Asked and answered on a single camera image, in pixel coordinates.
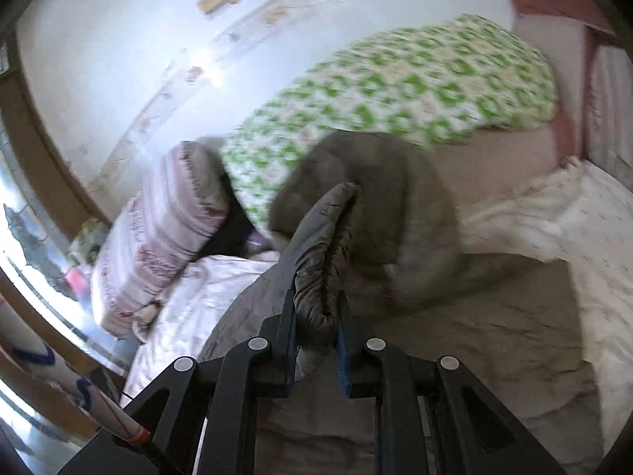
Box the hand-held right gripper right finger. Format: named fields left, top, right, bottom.
left=335, top=301, right=569, bottom=475

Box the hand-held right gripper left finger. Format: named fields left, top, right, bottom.
left=57, top=299, right=298, bottom=475

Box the brown padded jacket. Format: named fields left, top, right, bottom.
left=198, top=129, right=606, bottom=475

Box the white floral bed sheet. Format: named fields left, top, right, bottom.
left=121, top=156, right=633, bottom=451

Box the small grey cloth piece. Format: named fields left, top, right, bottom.
left=131, top=304, right=160, bottom=344

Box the striped floral pillow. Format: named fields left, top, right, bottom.
left=91, top=141, right=231, bottom=343
left=588, top=44, right=633, bottom=185

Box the white sleeve with blue pattern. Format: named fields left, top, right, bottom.
left=0, top=297, right=152, bottom=452

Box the stained glass wooden door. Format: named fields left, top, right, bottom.
left=0, top=30, right=132, bottom=475

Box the green white patterned pillow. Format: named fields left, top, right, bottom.
left=220, top=13, right=561, bottom=238

